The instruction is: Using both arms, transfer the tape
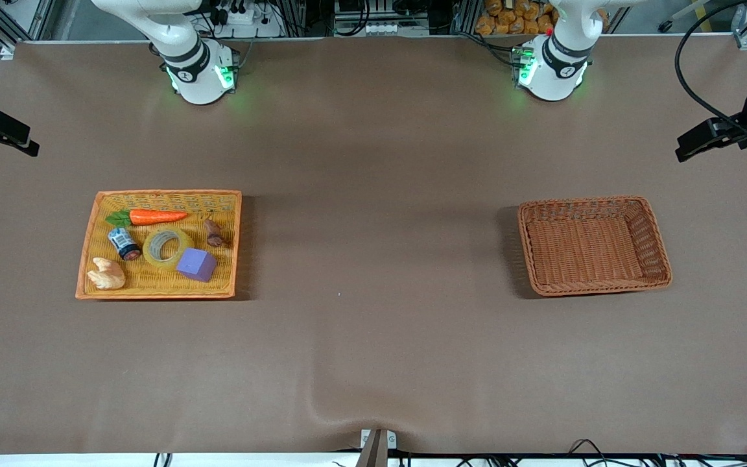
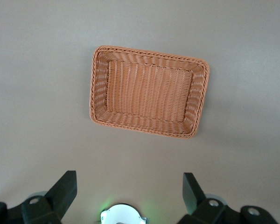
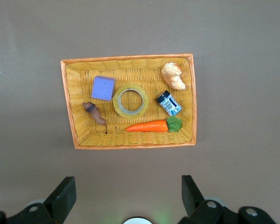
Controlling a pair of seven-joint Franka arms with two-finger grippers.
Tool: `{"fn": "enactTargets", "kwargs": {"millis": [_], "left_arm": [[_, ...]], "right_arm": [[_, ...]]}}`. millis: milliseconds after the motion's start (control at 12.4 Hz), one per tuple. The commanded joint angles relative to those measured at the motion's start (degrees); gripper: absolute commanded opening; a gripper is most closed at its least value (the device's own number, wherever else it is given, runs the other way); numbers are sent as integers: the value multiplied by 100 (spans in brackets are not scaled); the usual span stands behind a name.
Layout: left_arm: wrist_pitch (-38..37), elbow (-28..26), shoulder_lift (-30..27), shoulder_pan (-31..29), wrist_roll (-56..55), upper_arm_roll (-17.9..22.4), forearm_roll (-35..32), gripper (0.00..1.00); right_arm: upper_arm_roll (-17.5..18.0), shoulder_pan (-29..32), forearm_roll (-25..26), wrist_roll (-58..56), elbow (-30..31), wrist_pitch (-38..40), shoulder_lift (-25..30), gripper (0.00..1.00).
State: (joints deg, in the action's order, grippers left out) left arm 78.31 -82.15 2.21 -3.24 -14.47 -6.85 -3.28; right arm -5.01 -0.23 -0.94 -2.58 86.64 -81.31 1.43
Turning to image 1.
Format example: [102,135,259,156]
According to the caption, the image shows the purple foam cube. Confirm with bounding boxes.
[176,248,218,283]

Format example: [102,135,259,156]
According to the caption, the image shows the toy croissant bread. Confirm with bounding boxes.
[86,257,127,291]

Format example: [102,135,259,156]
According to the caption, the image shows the clear yellowish tape roll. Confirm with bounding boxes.
[143,227,196,270]

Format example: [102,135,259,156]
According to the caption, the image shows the orange toy carrot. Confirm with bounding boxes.
[105,208,189,228]

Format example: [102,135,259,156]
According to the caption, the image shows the yellow wicker tray basket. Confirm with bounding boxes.
[75,189,243,301]

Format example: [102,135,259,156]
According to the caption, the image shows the bag of orange buns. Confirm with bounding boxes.
[475,0,557,37]

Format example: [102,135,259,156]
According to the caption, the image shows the white power strip with plugs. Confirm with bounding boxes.
[207,0,285,38]

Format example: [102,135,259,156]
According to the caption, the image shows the brown wicker basket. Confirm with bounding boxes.
[517,196,673,298]

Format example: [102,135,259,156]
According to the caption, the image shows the small grey can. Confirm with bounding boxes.
[108,226,143,262]

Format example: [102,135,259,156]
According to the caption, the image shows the white multi-socket strip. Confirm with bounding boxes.
[363,22,431,37]

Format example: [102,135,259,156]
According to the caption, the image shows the thick black looping cable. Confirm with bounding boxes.
[674,0,747,134]

